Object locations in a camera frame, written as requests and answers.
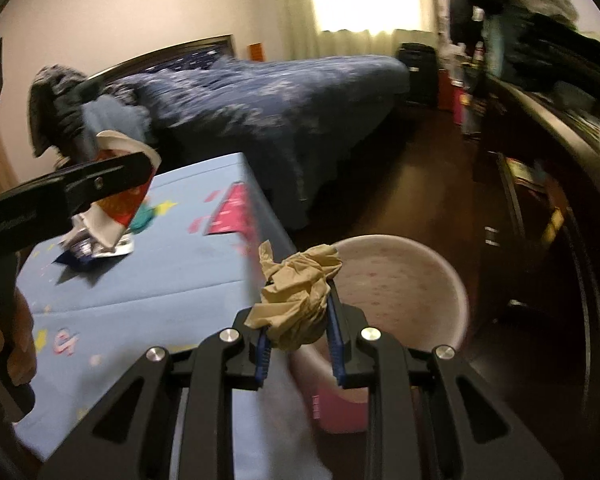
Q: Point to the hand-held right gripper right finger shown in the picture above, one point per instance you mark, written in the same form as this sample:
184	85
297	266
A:
336	345

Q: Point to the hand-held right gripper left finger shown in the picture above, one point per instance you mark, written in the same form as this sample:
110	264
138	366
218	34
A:
262	360

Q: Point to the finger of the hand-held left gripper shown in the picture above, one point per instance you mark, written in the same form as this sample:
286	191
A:
95	185

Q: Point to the red white paper cup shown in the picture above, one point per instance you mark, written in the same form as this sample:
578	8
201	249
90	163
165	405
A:
122	207

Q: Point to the tan paper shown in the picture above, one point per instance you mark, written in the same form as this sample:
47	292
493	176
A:
295	300

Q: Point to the pink waste bin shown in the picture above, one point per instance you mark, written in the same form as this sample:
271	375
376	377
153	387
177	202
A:
405	285

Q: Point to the person's left hand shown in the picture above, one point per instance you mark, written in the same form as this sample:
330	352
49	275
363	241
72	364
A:
15	350

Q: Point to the dark jacket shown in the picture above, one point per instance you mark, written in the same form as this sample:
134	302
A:
55	100

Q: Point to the blue foil wrapper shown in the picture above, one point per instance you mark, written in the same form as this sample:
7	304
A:
87	252

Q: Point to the grey blue garment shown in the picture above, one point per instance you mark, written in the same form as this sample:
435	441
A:
115	120

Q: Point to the blue printed tablecloth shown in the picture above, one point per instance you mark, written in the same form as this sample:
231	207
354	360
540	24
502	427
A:
170	285

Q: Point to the dark wooden headboard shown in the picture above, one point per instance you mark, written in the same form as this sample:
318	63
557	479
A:
180	52

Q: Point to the bed with dark blue duvet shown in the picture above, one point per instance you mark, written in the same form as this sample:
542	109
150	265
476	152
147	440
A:
280	100

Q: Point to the pink box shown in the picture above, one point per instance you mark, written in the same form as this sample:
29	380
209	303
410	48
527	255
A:
450	95

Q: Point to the black suitcase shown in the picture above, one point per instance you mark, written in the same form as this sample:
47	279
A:
419	75

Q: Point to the dark wooden cabinet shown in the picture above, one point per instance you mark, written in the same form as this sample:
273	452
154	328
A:
570	170

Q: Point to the pale window curtain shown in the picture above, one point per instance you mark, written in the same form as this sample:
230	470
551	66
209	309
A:
360	0

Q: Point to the hanging dark clothes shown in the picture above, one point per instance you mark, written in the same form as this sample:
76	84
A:
530	25

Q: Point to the small orange wall item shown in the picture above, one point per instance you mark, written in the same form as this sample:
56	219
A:
255	52

